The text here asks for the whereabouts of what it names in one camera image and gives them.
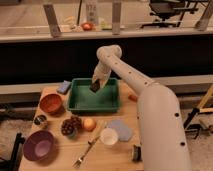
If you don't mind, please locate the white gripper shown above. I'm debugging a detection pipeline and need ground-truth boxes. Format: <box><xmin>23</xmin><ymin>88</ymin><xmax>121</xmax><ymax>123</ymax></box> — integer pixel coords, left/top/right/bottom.
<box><xmin>92</xmin><ymin>63</ymin><xmax>111</xmax><ymax>88</ymax></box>

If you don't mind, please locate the black eraser block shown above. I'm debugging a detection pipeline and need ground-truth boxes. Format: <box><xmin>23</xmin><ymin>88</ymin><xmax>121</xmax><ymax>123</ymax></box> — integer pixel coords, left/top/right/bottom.
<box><xmin>90</xmin><ymin>80</ymin><xmax>100</xmax><ymax>93</ymax></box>

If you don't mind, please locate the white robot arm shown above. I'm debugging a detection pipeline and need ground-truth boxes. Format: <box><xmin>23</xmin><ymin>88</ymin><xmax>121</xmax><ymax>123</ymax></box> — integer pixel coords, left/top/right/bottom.
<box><xmin>92</xmin><ymin>45</ymin><xmax>192</xmax><ymax>171</ymax></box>

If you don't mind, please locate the green plastic tray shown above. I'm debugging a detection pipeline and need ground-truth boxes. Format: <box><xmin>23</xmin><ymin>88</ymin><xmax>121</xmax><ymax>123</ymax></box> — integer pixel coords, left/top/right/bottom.
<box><xmin>67</xmin><ymin>78</ymin><xmax>120</xmax><ymax>114</ymax></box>

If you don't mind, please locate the orange carrot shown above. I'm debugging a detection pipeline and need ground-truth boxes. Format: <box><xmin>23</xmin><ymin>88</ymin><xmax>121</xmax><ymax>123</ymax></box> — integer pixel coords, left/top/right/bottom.
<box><xmin>128</xmin><ymin>94</ymin><xmax>138</xmax><ymax>102</ymax></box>

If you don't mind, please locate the blue sponge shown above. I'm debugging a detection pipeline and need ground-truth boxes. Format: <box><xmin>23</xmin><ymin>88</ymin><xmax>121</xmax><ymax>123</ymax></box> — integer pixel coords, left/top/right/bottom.
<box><xmin>57</xmin><ymin>81</ymin><xmax>71</xmax><ymax>95</ymax></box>

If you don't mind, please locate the red apple on shelf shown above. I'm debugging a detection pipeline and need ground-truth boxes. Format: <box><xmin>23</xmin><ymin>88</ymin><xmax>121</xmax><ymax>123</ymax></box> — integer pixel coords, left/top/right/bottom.
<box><xmin>81</xmin><ymin>22</ymin><xmax>94</xmax><ymax>31</ymax></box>

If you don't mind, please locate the peach-coloured fruit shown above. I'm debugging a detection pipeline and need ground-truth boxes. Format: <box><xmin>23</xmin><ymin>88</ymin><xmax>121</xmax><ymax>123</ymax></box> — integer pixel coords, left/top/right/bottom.
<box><xmin>83</xmin><ymin>118</ymin><xmax>96</xmax><ymax>132</ymax></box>

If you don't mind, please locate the orange-brown bowl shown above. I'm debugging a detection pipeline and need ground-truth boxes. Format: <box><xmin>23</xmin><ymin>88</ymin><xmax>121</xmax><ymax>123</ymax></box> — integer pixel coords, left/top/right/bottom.
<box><xmin>39</xmin><ymin>94</ymin><xmax>63</xmax><ymax>114</ymax></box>

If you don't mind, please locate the pine cone in cup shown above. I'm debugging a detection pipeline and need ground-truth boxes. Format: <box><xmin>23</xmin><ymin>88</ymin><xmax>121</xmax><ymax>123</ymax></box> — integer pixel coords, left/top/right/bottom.
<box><xmin>61</xmin><ymin>116</ymin><xmax>82</xmax><ymax>138</ymax></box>

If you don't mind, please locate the light blue cloth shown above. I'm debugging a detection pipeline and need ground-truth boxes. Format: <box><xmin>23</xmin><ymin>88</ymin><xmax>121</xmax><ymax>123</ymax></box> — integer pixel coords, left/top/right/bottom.
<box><xmin>107</xmin><ymin>120</ymin><xmax>133</xmax><ymax>141</ymax></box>

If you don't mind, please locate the white cup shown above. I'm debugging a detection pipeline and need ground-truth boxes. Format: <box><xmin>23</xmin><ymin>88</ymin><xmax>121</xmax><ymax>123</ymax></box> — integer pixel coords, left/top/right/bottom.
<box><xmin>100</xmin><ymin>128</ymin><xmax>118</xmax><ymax>146</ymax></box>

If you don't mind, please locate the small dark cup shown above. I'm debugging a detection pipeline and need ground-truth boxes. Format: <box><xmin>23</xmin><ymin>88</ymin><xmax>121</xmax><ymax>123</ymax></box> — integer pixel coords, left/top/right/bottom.
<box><xmin>34</xmin><ymin>115</ymin><xmax>47</xmax><ymax>128</ymax></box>

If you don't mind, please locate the black office chair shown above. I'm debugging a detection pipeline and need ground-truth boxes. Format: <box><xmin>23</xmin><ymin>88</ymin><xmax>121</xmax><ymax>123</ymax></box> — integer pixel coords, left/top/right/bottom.
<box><xmin>141</xmin><ymin>0</ymin><xmax>209</xmax><ymax>28</ymax></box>

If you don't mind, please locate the purple bowl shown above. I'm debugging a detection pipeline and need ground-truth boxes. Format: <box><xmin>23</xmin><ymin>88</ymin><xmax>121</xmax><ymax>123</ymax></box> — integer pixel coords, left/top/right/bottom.
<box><xmin>23</xmin><ymin>130</ymin><xmax>54</xmax><ymax>161</ymax></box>

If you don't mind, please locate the black tripod stand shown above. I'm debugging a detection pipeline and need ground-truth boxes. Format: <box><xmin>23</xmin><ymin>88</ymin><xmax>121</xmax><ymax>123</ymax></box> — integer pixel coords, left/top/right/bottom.
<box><xmin>183</xmin><ymin>108</ymin><xmax>200</xmax><ymax>129</ymax></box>

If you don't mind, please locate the black chair frame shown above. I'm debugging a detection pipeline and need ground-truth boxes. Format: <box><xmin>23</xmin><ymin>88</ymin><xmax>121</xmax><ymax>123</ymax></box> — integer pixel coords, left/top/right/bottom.
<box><xmin>0</xmin><ymin>133</ymin><xmax>25</xmax><ymax>171</ymax></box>

